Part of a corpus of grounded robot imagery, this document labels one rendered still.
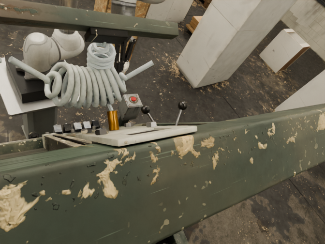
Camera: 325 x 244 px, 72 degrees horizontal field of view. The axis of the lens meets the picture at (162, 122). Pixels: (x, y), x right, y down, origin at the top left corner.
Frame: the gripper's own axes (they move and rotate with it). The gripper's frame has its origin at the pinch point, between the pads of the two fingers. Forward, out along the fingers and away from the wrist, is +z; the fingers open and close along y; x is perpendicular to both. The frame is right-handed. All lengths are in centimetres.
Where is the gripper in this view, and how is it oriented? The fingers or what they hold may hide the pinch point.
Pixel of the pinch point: (118, 70)
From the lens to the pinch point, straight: 99.3
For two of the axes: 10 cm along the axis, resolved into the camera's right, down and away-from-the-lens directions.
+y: 8.4, -1.3, 5.3
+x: -5.2, -4.9, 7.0
